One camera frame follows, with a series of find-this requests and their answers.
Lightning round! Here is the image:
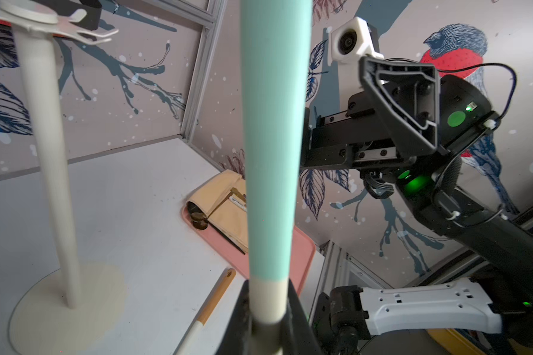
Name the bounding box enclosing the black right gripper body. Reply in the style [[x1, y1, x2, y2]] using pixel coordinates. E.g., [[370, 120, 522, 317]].
[[301, 56, 493, 170]]

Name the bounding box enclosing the wood handle cream skimmer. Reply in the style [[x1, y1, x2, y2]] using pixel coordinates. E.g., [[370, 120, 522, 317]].
[[175, 269, 237, 355]]

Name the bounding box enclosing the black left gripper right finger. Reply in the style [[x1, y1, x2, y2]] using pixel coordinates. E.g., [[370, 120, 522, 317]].
[[282, 280, 322, 355]]

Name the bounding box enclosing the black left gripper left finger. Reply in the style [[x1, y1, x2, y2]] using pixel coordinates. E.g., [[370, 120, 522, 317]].
[[216, 280, 252, 355]]

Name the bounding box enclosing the mint handle cream skimmer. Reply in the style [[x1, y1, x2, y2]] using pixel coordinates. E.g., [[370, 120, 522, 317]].
[[241, 1, 312, 325]]

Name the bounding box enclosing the cream utensil rack stand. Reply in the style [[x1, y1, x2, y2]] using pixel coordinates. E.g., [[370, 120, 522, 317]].
[[0, 1, 127, 354]]

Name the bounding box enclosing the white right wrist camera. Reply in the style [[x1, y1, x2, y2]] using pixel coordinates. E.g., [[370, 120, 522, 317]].
[[330, 17, 384, 111]]

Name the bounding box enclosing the pink tray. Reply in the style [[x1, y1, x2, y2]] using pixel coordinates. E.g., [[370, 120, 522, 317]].
[[181, 203, 317, 296]]

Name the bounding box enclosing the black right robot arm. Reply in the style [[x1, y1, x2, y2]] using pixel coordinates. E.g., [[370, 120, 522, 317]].
[[299, 56, 533, 354]]

